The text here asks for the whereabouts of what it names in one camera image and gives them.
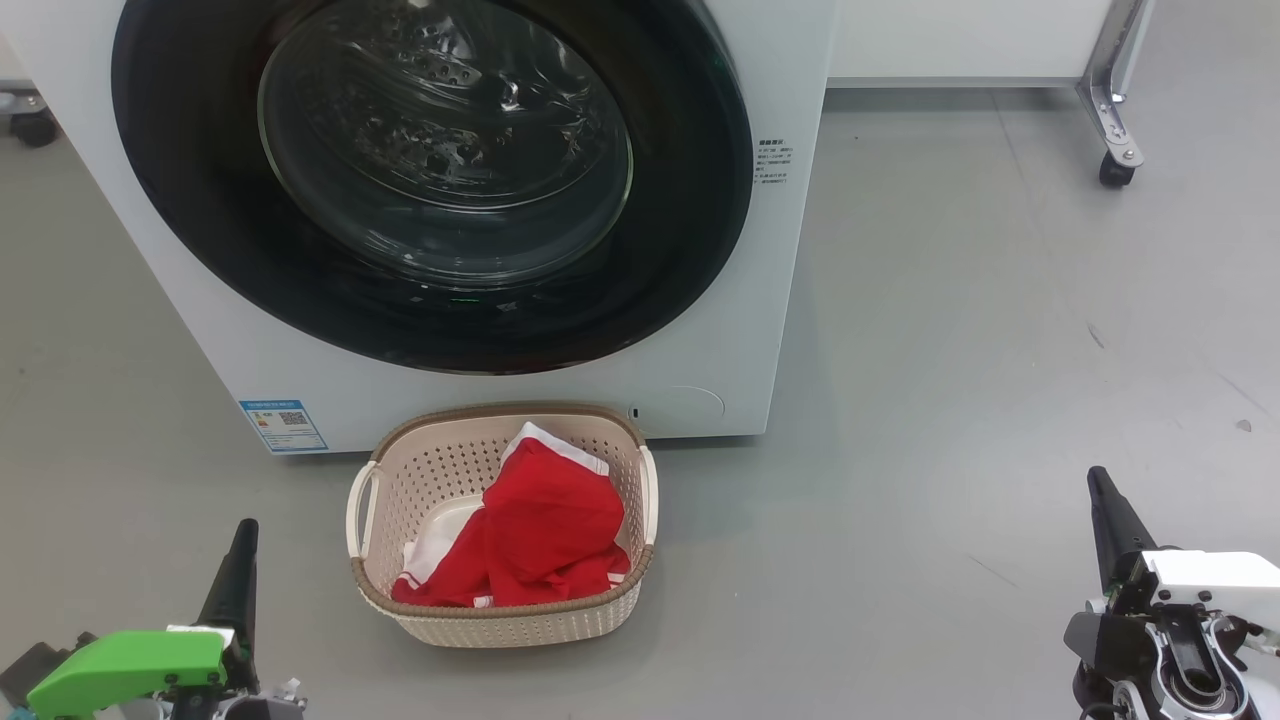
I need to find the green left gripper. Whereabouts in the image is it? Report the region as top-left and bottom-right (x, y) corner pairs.
(25, 518), (261, 719)

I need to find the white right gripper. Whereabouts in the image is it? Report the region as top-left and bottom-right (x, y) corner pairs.
(1087, 466), (1280, 636)

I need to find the red and white jersey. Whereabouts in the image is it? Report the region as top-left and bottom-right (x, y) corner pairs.
(483, 422), (633, 607)

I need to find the round black glass washer door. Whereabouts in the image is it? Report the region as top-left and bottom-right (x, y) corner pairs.
(110, 0), (754, 376)

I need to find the cream perforated laundry basket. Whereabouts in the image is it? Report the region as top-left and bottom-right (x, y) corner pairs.
(346, 402), (659, 649)

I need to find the white front-load washing machine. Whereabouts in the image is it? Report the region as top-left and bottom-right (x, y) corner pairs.
(0, 0), (841, 456)

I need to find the blue energy label sticker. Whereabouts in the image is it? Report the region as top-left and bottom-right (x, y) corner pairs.
(238, 400), (329, 456)

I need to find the white partition panel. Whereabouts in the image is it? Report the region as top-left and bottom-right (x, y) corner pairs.
(828, 0), (1116, 89)

